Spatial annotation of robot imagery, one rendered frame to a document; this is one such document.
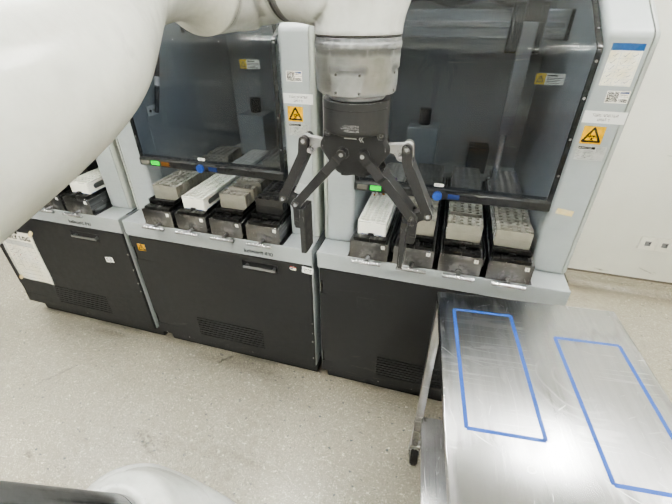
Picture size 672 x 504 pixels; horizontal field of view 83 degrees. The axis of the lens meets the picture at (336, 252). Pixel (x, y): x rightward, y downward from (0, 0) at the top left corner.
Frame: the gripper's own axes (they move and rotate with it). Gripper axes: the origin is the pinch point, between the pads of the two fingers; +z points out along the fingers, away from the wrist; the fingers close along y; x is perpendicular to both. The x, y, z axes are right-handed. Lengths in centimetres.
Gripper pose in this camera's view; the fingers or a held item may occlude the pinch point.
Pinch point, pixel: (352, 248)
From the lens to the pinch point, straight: 53.5
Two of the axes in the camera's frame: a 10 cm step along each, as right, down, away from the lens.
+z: 0.0, 8.4, 5.4
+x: 2.8, -5.2, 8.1
